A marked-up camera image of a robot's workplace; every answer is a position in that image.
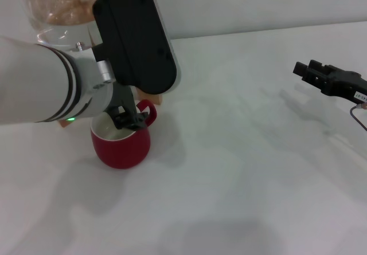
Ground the clear glass water dispenser jar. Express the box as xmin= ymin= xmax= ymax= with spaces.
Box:
xmin=22 ymin=0 xmax=101 ymax=51

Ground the wooden dispenser stand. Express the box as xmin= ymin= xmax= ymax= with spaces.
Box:
xmin=58 ymin=87 xmax=163 ymax=129

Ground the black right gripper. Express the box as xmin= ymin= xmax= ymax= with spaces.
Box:
xmin=292 ymin=59 xmax=367 ymax=104

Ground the red ceramic cup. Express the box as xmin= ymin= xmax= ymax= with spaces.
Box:
xmin=90 ymin=99 xmax=158 ymax=170

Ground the right gripper cable with connector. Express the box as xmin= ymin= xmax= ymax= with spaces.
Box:
xmin=349 ymin=101 xmax=367 ymax=132

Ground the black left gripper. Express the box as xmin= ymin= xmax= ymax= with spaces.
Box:
xmin=103 ymin=82 xmax=150 ymax=132

